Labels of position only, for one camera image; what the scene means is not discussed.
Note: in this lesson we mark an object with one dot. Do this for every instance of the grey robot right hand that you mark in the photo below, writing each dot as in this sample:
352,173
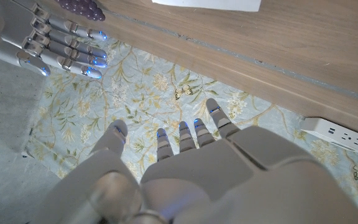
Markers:
17,28

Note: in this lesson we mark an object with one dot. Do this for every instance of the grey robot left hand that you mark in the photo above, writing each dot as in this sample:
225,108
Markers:
228,180

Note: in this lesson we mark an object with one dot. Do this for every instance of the white paper sheet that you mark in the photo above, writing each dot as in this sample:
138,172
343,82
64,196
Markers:
210,3

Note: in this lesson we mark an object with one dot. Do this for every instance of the purple toy grapes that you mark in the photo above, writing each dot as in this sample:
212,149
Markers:
84,7

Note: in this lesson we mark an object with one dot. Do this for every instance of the white power strip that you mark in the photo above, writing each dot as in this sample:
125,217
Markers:
337,135

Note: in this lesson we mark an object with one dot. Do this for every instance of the floral printed backdrop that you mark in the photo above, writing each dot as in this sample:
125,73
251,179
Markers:
151,87

